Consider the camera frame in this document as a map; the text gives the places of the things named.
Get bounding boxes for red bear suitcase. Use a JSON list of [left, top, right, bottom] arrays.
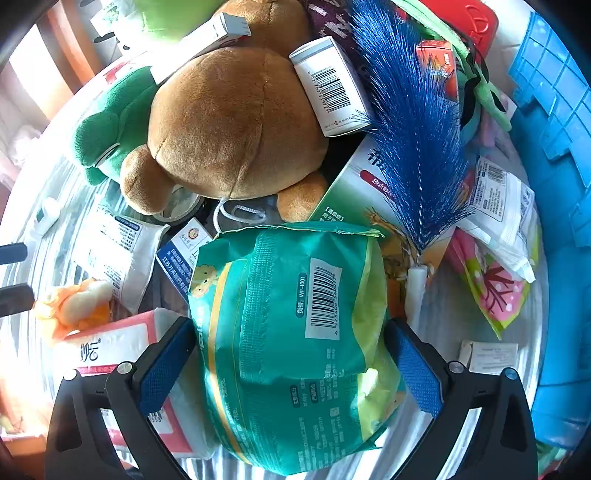
[[418, 0, 501, 59]]

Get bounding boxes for white barcode medicine box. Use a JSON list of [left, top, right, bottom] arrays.
[[289, 36, 376, 138]]

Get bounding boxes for green wet wipes pack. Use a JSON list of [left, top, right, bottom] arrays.
[[188, 222, 408, 477]]

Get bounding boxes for small flat white box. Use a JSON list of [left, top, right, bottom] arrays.
[[459, 342, 520, 375]]

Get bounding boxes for blue feather duster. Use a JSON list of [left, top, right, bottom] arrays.
[[344, 0, 477, 334]]

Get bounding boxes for white cord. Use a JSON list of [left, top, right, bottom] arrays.
[[214, 198, 269, 232]]

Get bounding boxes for pink green snack packet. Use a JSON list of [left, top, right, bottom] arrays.
[[447, 230, 542, 341]]

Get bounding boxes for large green medicine box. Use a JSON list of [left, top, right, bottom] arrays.
[[308, 136, 456, 320]]

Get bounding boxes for brown teddy bear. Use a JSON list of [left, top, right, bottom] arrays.
[[121, 0, 331, 223]]

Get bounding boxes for long white medicine box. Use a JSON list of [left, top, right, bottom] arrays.
[[150, 12, 253, 85]]

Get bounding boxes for orange white plush toy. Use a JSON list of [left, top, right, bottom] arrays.
[[32, 278, 114, 345]]

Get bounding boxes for orange red snack pack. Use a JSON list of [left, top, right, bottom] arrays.
[[414, 39, 461, 101]]

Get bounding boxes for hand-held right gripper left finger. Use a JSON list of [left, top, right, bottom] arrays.
[[45, 316, 197, 480]]

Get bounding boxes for white sachet pack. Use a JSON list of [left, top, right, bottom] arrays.
[[73, 203, 171, 315]]

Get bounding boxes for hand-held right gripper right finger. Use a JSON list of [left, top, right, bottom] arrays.
[[385, 318, 539, 480]]

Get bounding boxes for pink tissue pack white label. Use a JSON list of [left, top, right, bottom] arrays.
[[52, 308, 219, 460]]

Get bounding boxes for small white tube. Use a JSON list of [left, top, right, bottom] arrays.
[[34, 197, 61, 237]]

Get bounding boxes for dark patterned cloth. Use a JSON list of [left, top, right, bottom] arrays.
[[305, 0, 366, 62]]

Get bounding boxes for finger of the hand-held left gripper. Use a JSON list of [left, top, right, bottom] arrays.
[[0, 243, 29, 267], [0, 284, 36, 319]]

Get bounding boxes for blue white medicine box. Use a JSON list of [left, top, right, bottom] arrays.
[[156, 218, 214, 302]]

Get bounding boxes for clear tape roll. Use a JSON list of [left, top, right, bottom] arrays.
[[154, 185, 205, 227]]

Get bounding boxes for white pad pack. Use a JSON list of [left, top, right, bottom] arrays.
[[455, 156, 539, 284]]

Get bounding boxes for dark green frog plush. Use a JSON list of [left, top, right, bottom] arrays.
[[73, 66, 160, 186]]

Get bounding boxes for white box green logo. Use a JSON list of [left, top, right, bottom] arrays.
[[90, 0, 140, 52]]

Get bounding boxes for blue plastic crate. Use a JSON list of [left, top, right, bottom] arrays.
[[507, 11, 591, 449]]

